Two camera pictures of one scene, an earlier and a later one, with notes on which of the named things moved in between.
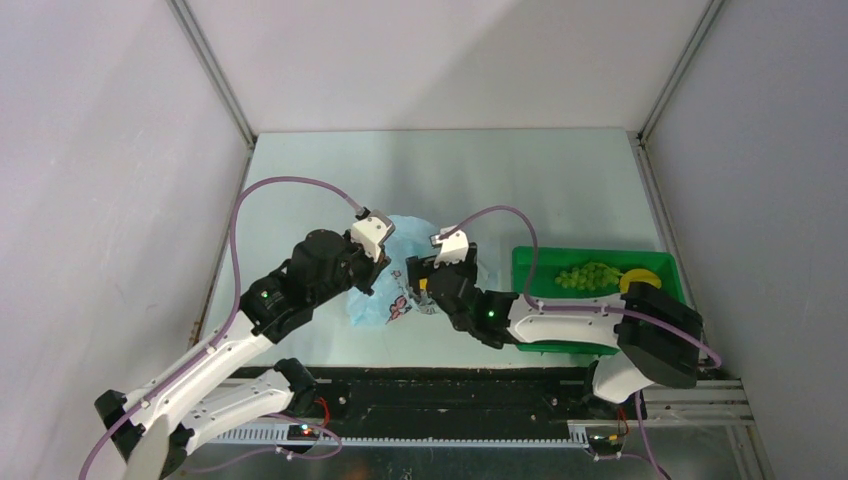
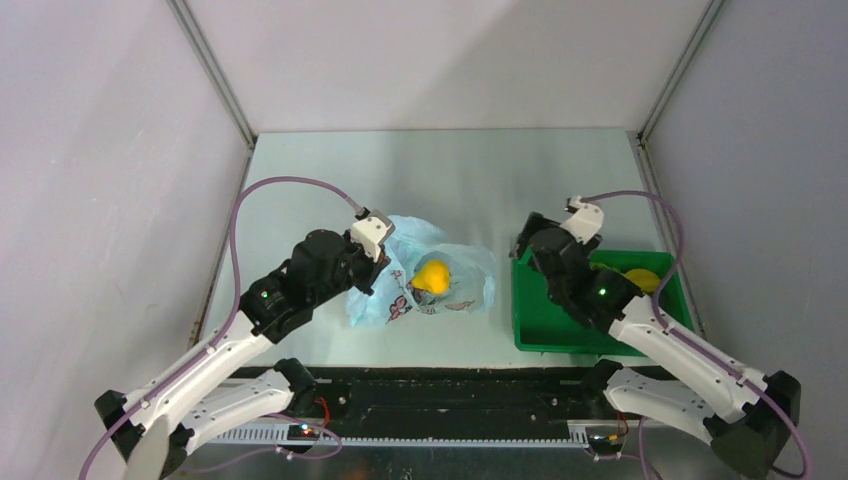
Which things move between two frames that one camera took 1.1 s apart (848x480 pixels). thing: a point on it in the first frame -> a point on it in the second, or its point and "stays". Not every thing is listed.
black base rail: x=457 y=397 stays
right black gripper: x=419 y=269 -> x=535 y=221
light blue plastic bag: x=411 y=237 stays
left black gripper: x=372 y=269 stays
